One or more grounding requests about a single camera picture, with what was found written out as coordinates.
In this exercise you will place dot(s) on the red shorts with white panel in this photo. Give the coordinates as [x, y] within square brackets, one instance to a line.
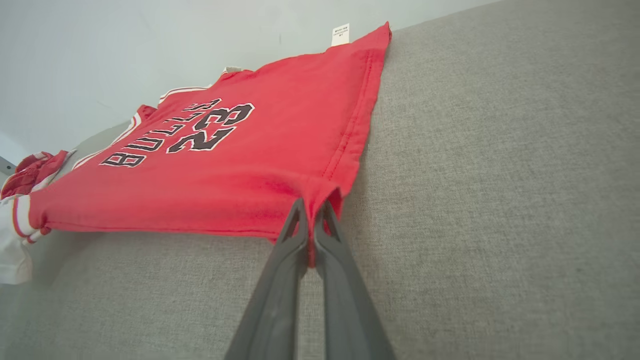
[30, 172]

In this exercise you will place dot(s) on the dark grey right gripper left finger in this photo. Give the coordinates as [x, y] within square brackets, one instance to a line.
[277, 300]

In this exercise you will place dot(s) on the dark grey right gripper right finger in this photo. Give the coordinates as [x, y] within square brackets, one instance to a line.
[345, 310]

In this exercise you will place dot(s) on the grey metal frame bracket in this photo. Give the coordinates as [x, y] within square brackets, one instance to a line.
[5, 164]

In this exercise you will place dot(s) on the red Bulls 23 jersey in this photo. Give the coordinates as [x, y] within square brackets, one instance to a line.
[250, 150]

